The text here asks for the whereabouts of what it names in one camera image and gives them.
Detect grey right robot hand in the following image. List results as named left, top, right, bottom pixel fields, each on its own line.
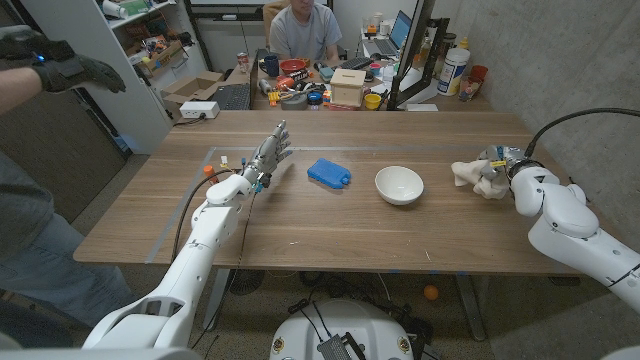
left=477, top=144, right=526, bottom=182

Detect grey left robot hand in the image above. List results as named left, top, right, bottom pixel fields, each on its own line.
left=241, top=118, right=294, bottom=195

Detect cream cloth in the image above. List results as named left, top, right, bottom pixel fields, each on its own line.
left=450, top=158, right=511, bottom=200

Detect bare person forearm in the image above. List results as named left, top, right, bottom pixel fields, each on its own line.
left=0, top=67, right=44, bottom=115

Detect blue plastic case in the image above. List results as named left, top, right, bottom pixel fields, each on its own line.
left=306, top=157, right=353, bottom=190

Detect red bowl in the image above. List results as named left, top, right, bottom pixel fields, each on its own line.
left=278, top=58, right=308, bottom=76

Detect white ceramic bowl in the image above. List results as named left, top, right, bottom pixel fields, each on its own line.
left=374, top=165, right=426, bottom=207

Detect grey tape roll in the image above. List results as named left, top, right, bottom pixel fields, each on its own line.
left=279, top=92, right=309, bottom=111

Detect black keyboard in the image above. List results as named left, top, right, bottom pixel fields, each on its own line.
left=211, top=82, right=252, bottom=111
left=339, top=56, right=375, bottom=71

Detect clear glass cup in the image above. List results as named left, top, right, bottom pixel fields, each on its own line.
left=458, top=74, right=482, bottom=103

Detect white power box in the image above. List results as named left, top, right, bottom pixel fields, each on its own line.
left=178, top=100, right=221, bottom=120

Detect dark blue mug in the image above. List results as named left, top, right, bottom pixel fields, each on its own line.
left=258, top=53, right=281, bottom=78

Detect open cardboard box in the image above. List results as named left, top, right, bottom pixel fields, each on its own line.
left=159, top=70, right=226, bottom=119

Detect white canister blue label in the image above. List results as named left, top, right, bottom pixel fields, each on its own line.
left=436, top=47, right=472, bottom=97

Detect light wooden box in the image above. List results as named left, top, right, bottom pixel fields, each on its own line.
left=329, top=68, right=367, bottom=108

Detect black round floor fan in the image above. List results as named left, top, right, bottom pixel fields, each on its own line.
left=227, top=269, right=266, bottom=296

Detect seated person grey shirt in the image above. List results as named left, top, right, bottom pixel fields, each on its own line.
left=268, top=0, right=345, bottom=64

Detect black monitor on stand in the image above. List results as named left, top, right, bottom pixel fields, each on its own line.
left=387, top=0, right=451, bottom=111

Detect cardboard box with clutter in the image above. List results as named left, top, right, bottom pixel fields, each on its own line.
left=137, top=39, right=185, bottom=76

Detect grey table leg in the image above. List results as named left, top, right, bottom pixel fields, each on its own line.
left=202, top=268, right=231, bottom=332
left=454, top=273, right=487, bottom=342

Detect white shelf unit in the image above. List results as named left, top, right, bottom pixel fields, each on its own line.
left=19, top=0, right=209, bottom=155

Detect open laptop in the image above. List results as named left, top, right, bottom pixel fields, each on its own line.
left=363, top=9, right=414, bottom=57

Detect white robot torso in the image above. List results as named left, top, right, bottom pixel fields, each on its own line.
left=269, top=298, right=415, bottom=360

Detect black teleoperation glove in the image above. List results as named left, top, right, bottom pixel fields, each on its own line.
left=0, top=25, right=127, bottom=95

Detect standing person in jeans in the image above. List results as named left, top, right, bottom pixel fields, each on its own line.
left=0, top=149, right=136, bottom=346

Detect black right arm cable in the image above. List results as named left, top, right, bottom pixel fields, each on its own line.
left=523, top=107, right=640, bottom=159

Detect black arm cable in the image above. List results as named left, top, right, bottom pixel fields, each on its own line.
left=523, top=107, right=640, bottom=159
left=171, top=168, right=242, bottom=264

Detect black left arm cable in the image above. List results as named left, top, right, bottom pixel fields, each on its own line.
left=171, top=168, right=242, bottom=264

